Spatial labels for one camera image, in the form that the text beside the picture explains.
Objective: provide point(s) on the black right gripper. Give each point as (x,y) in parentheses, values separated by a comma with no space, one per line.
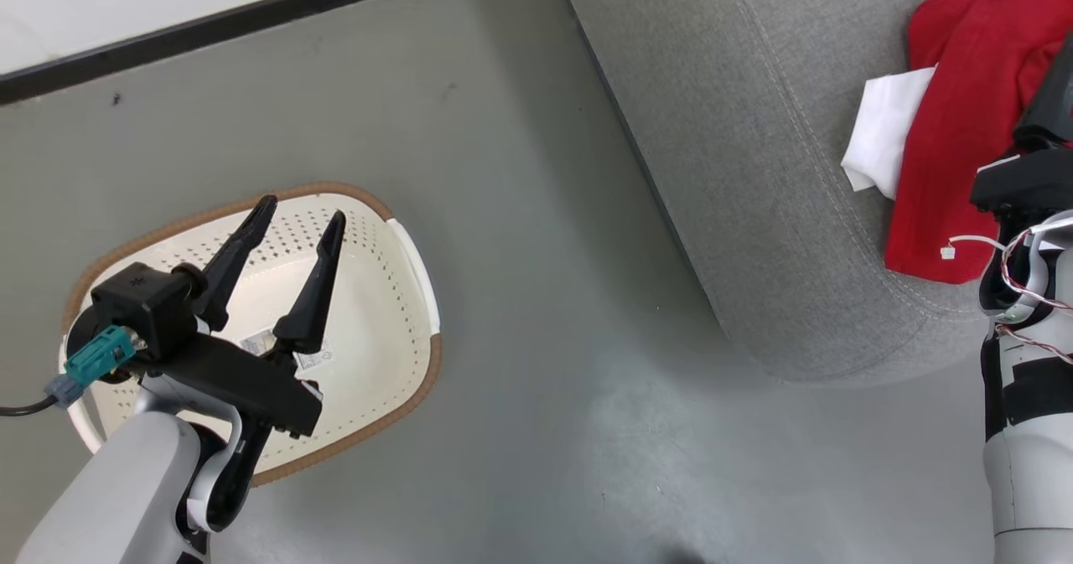
(1027,187)

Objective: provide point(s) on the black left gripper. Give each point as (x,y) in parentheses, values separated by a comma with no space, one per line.
(243,384)

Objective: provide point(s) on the white garment with red stripes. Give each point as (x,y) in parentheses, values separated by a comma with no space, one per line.
(888,128)

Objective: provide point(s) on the cream perforated laundry basket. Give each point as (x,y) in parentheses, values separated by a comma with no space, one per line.
(369,313)

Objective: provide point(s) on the grey fabric sofa seat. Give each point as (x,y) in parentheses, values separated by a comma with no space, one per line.
(754,128)

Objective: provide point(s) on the white label sticker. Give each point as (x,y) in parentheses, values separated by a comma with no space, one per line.
(317,359)
(258,342)

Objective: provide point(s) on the black baseboard strip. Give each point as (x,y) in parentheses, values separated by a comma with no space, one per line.
(209,29)

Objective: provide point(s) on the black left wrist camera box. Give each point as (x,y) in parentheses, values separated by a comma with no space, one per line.
(142,304)

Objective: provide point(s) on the teal left camera connector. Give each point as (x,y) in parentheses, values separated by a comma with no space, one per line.
(96,363)

